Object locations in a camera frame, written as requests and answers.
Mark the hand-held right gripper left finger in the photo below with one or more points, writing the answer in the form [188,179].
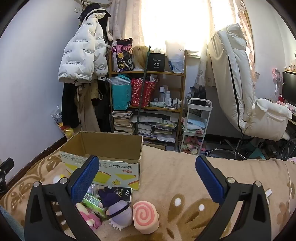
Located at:
[84,178]

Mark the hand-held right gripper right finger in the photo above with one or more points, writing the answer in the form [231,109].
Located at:
[209,180]

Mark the green tissue pack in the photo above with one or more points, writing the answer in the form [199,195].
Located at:
[92,202]

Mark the printed cardboard box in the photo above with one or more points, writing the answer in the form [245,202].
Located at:
[120,171]

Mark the pink plush doll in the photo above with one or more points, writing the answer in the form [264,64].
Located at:
[89,215]

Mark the purple plush doll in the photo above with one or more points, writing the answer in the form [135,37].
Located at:
[119,214]

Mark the pink swirl roll plush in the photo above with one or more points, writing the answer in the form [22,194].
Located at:
[145,215]

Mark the small clear plastic bag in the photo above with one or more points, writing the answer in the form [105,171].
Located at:
[94,189]

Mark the beige floral blanket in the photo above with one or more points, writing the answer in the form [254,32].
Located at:
[185,176]

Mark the black tissue pack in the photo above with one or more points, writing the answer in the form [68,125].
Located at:
[124,192]

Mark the white trolley cart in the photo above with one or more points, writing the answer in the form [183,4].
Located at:
[196,125]

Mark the crumpled plastic bag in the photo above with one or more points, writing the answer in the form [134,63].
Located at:
[57,117]

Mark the beige coat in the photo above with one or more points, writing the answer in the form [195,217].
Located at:
[86,109]

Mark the pile of magazines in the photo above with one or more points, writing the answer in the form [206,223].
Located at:
[159,132]

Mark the black hanging garment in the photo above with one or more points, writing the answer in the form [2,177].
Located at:
[69,106]

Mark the teal bag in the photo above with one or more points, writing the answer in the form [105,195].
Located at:
[120,97]

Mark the wooden shelf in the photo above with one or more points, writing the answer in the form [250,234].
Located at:
[182,92]

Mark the group of cosmetic bottles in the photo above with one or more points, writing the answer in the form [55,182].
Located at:
[168,97]

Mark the green pole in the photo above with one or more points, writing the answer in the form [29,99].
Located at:
[141,92]

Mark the red patterned bag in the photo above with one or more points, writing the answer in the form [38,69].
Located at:
[143,92]

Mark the cream office chair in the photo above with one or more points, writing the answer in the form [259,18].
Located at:
[233,69]

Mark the black monitor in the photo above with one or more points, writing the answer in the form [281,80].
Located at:
[290,88]

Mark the pink desk fan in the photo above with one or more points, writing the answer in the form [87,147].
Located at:
[277,77]

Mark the white plastic bag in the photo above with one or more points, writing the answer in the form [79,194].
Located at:
[177,60]

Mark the cartoon print bag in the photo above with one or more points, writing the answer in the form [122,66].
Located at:
[121,56]

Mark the black box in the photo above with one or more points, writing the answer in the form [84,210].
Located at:
[156,62]

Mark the white puffer jacket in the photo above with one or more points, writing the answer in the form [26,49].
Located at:
[85,48]

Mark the blonde wig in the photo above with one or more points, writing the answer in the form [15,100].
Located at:
[138,54]

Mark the black hat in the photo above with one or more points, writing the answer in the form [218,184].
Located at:
[92,9]

